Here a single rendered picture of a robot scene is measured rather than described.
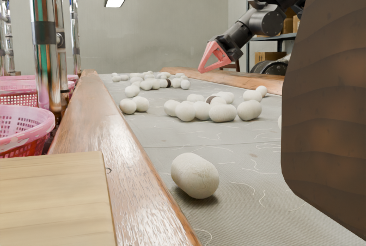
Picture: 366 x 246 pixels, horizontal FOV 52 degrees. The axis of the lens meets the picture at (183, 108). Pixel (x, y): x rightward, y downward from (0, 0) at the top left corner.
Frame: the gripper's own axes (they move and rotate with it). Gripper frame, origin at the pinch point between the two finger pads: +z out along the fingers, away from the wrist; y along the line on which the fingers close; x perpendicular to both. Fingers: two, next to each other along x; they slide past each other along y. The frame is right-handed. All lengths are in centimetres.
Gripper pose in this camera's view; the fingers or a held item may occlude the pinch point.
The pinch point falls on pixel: (201, 69)
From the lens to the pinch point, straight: 91.9
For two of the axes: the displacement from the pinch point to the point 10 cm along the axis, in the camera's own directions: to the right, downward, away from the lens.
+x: 6.5, 7.1, 2.6
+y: 2.3, 1.4, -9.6
